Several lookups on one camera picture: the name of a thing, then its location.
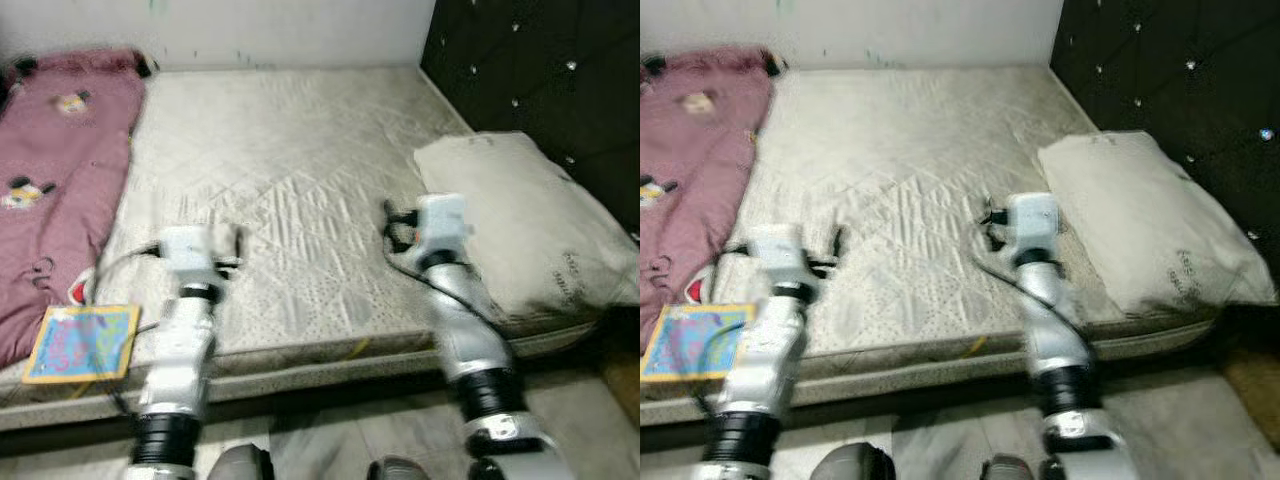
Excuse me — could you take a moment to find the dark tufted headboard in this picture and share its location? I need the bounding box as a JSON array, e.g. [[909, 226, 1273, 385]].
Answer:
[[1050, 0, 1280, 291], [420, 0, 641, 236]]

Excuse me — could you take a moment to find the grey robot leg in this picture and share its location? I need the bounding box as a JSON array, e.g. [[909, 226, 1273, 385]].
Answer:
[[205, 445, 276, 480], [808, 445, 896, 480], [980, 455, 1041, 480], [365, 455, 431, 480]]

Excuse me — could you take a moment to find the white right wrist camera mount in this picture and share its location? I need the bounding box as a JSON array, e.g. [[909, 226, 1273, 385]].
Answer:
[[1005, 192, 1061, 259], [415, 193, 471, 263]]

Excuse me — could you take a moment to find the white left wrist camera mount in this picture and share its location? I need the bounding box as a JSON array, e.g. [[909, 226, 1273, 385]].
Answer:
[[748, 224, 813, 286], [155, 225, 223, 286]]

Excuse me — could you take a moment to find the grey robot right leg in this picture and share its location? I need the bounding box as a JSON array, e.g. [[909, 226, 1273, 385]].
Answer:
[[365, 455, 431, 480], [980, 455, 1041, 480]]

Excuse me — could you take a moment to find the grey quilted mattress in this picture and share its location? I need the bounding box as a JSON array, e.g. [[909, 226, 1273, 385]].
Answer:
[[640, 65, 1226, 431], [0, 65, 613, 433]]

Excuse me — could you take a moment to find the colourful children's picture book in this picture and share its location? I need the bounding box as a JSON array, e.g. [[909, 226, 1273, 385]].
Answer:
[[641, 303, 758, 384], [22, 304, 143, 385]]

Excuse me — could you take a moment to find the purple Mickey print blanket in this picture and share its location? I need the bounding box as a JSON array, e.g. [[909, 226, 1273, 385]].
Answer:
[[0, 48, 151, 369], [640, 45, 786, 351]]

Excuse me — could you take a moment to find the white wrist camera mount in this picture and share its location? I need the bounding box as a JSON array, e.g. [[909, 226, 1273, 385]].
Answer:
[[748, 224, 813, 286], [415, 193, 471, 263], [155, 225, 223, 286], [1005, 192, 1061, 259]]

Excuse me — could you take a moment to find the white pillow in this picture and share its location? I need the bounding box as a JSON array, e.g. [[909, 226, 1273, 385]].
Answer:
[[1037, 130, 1280, 316], [412, 130, 641, 323]]

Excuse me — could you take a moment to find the grey robot left leg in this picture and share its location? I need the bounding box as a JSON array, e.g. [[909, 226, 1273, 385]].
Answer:
[[808, 445, 896, 480], [205, 445, 276, 480]]

